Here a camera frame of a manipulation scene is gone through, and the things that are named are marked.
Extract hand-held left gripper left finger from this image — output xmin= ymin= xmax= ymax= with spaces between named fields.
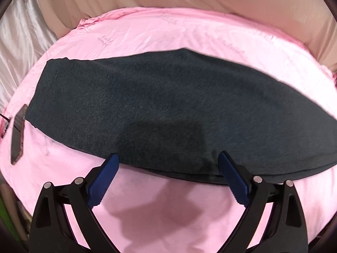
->
xmin=28 ymin=153 xmax=120 ymax=253

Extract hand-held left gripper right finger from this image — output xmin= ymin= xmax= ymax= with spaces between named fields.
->
xmin=218 ymin=151 xmax=308 ymax=253

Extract dark grey pants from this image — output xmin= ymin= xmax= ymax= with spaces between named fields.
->
xmin=24 ymin=48 xmax=337 ymax=185

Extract dark flat phone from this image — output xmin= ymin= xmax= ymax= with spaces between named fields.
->
xmin=11 ymin=104 xmax=28 ymax=165

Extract pink bed sheet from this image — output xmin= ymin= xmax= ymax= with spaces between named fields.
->
xmin=0 ymin=7 xmax=337 ymax=253

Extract white satin cloth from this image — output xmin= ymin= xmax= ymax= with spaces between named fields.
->
xmin=0 ymin=0 xmax=58 ymax=95

